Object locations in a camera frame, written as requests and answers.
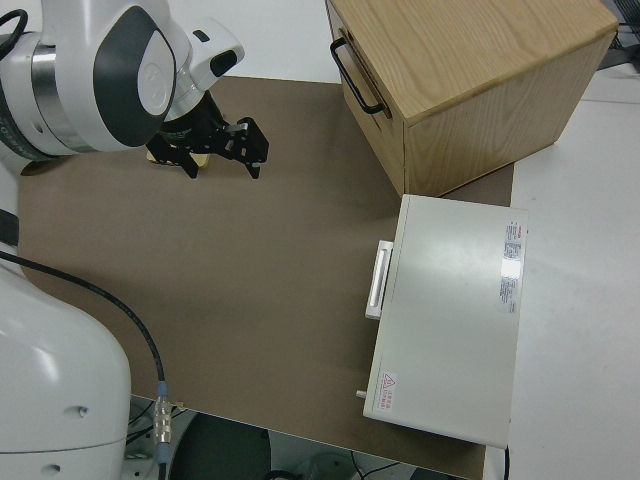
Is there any brown table mat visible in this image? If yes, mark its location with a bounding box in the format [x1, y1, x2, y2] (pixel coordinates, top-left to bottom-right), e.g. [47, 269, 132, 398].
[16, 74, 516, 480]

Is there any white toaster oven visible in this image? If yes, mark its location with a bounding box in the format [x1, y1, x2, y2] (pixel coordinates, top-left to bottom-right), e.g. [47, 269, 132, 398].
[361, 193, 530, 450]

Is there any black round base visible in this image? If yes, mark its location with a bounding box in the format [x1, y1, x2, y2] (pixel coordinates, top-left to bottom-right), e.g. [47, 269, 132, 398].
[172, 413, 272, 480]

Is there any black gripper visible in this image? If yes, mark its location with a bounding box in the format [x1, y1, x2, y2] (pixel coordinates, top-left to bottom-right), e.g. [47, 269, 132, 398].
[145, 95, 271, 182]

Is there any thin black cable loop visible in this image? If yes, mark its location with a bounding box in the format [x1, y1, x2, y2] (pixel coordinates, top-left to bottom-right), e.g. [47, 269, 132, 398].
[0, 9, 27, 49]

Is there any black cable with metal connector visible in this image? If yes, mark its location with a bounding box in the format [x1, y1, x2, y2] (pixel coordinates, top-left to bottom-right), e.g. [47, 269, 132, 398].
[0, 251, 175, 480]

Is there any small wooden block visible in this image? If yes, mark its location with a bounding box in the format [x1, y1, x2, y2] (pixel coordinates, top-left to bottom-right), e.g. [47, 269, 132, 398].
[146, 152, 210, 172]

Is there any white oven door handle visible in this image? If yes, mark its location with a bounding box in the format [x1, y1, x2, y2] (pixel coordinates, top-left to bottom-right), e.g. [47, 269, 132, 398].
[364, 240, 395, 320]

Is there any black cabinet drawer handle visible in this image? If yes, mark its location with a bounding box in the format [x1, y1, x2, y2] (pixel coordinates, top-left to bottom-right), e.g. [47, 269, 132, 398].
[328, 38, 387, 116]

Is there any light wooden drawer cabinet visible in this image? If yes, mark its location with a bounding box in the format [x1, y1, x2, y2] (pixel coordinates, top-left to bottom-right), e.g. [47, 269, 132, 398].
[324, 0, 619, 199]

